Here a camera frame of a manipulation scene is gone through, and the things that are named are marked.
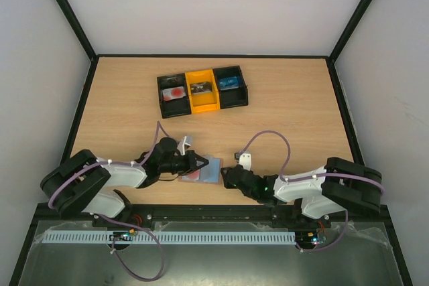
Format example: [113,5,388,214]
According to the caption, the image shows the black enclosure frame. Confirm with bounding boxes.
[9,0,412,285]

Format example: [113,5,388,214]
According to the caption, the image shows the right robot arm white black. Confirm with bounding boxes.
[221,157,385,227]

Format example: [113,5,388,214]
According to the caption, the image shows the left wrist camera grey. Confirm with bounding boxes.
[178,135,193,155]

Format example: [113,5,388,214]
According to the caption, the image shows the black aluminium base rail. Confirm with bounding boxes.
[32,203,391,231]

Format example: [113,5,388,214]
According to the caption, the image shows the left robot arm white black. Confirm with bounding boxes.
[40,137,209,219]

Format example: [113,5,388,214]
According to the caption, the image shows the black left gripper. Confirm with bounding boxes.
[160,150,209,176]

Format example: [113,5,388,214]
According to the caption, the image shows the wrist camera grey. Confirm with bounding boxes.
[234,151,252,171]
[178,135,193,155]

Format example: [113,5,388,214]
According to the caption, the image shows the black bin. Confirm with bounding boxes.
[212,66,249,109]
[157,73,191,119]

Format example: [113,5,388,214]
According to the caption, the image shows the white red april card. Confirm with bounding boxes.
[162,86,187,102]

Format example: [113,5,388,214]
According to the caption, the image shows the yellow middle bin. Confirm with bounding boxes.
[185,69,221,114]

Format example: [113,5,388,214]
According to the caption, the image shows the left black bin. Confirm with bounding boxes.
[157,73,191,119]

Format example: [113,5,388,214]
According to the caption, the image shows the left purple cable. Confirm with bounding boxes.
[48,121,167,281]

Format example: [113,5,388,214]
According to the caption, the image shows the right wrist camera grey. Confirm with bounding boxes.
[234,151,252,171]

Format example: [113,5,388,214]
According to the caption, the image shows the light blue slotted cable duct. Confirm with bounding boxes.
[34,230,296,245]

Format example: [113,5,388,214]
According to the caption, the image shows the right black bin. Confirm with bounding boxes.
[212,66,249,109]

